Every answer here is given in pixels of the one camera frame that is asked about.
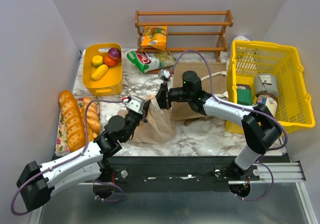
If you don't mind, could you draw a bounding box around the yellow lemon squash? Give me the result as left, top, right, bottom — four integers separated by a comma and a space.
90, 64, 109, 81

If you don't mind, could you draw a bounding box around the yellow chips bag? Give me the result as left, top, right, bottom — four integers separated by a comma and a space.
141, 26, 168, 51

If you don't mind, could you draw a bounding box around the wooden shelf rack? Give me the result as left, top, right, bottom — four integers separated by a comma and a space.
134, 9, 234, 61

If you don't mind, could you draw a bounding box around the green box in basket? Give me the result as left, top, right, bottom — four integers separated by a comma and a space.
236, 84, 252, 106

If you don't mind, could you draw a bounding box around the burlap tote bag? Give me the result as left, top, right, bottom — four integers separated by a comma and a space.
171, 61, 229, 126

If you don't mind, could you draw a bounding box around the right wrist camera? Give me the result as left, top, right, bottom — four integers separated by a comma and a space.
158, 69, 172, 82

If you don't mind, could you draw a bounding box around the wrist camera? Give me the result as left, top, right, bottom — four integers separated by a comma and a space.
158, 69, 172, 82
123, 96, 145, 115

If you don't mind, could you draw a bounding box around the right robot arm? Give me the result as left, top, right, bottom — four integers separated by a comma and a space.
156, 70, 283, 179

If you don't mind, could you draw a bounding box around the purple onion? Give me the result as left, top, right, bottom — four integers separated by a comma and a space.
108, 48, 122, 60

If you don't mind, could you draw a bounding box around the yellow round squash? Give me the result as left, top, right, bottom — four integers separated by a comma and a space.
91, 55, 104, 68

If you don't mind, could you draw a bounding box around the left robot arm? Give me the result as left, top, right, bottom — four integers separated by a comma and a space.
16, 102, 150, 213

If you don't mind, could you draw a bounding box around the orange plastic grocery bag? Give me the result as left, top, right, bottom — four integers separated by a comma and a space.
117, 95, 176, 144

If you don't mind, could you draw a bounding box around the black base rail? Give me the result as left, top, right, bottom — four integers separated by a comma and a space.
97, 156, 260, 193

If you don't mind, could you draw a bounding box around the yellow plastic bin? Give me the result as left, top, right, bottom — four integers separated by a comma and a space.
82, 43, 123, 96

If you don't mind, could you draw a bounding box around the grey wrapped package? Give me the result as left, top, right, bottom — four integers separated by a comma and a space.
253, 73, 279, 97

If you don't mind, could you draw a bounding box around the green white Chulz chips bag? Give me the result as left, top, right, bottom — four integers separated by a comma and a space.
126, 51, 176, 74

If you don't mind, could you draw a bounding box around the long baguette bread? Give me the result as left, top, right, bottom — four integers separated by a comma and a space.
58, 90, 86, 152

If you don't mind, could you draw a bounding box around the orange tomato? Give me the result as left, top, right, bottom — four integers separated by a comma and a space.
103, 55, 118, 67

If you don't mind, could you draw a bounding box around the brown labelled jar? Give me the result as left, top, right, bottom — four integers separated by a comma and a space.
253, 92, 278, 117

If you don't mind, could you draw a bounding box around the yellow mesh basket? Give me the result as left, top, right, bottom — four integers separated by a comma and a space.
226, 40, 316, 133

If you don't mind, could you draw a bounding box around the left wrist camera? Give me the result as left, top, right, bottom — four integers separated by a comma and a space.
123, 96, 145, 115

